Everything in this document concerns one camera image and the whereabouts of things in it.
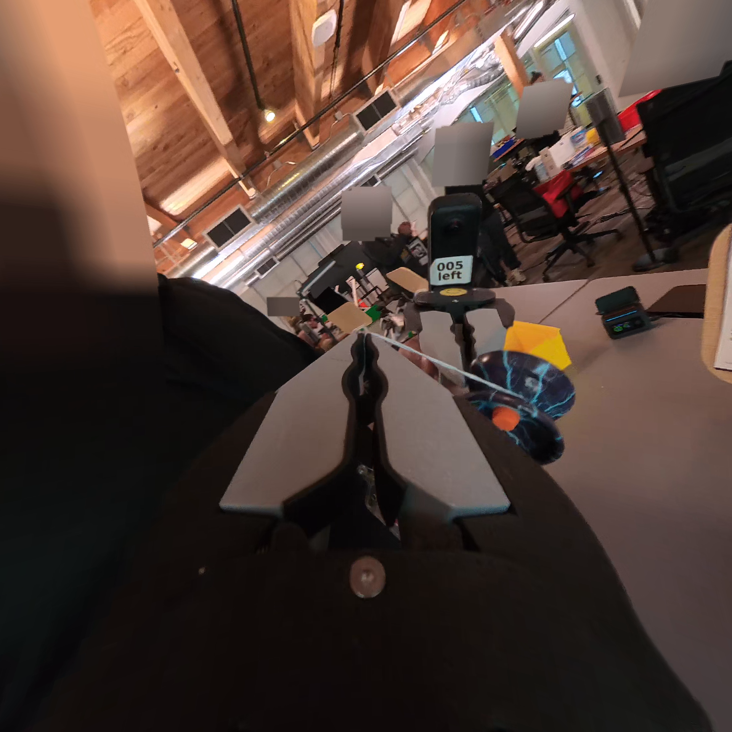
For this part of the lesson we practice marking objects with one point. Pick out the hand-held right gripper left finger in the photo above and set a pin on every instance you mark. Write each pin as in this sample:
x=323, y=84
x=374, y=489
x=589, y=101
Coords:
x=297, y=440

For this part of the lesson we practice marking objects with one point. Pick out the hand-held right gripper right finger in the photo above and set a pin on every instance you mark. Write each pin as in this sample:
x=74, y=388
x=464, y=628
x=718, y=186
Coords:
x=434, y=452

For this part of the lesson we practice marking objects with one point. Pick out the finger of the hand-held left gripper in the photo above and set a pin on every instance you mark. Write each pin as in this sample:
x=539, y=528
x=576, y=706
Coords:
x=440, y=343
x=487, y=331

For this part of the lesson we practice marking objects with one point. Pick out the dark marbled yoyo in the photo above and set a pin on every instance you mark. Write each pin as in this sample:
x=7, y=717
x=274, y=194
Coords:
x=532, y=389

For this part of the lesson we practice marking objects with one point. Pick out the tan wooden panel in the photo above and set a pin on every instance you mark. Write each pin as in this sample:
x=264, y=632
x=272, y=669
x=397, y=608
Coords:
x=407, y=280
x=347, y=317

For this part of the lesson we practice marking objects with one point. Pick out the black chair with red cloth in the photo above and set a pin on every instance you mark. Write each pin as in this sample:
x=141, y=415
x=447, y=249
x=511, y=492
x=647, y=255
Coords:
x=549, y=200

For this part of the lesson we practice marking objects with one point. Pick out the small black digital timer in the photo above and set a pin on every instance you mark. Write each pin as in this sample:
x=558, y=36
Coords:
x=622, y=314

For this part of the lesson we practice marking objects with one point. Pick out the black speaker on stand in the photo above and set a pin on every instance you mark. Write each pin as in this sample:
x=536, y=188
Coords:
x=603, y=114

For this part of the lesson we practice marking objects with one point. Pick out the dark flat pad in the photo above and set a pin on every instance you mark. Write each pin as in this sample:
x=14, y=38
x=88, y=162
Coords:
x=677, y=300

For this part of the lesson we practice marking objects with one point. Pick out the person's black hoodie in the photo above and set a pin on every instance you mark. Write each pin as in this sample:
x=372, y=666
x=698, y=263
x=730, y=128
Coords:
x=114, y=514

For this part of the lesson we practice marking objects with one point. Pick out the white ceiling access point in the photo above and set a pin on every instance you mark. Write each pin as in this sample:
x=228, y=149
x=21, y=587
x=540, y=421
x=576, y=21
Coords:
x=324, y=28

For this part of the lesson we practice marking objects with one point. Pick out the silver ceiling duct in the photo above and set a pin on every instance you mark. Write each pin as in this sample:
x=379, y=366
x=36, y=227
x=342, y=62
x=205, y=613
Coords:
x=320, y=160

